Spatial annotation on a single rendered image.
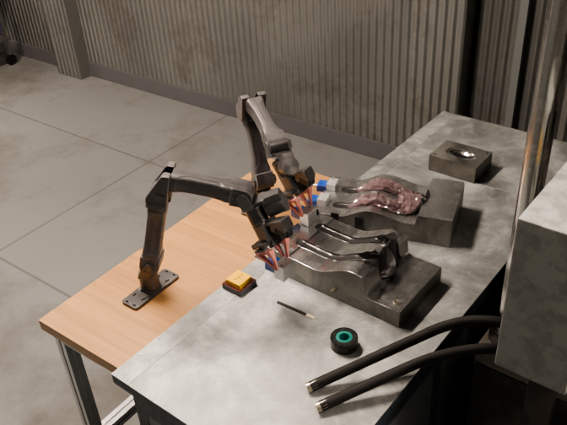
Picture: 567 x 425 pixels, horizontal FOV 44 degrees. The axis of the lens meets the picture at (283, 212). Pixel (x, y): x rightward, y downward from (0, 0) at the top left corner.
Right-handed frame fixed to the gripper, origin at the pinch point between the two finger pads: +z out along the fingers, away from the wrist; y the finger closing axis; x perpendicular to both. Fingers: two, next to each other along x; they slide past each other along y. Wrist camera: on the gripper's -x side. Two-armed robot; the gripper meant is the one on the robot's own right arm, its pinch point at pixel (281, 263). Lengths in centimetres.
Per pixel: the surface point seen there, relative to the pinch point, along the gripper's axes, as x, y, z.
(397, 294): -22.8, 16.7, 23.0
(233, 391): -2.5, -36.9, 18.9
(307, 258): 3.5, 13.4, 5.9
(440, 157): 1, 97, 9
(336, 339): -16.2, -7.4, 22.4
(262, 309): 10.3, -6.4, 11.9
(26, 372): 156, -32, 24
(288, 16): 148, 214, -67
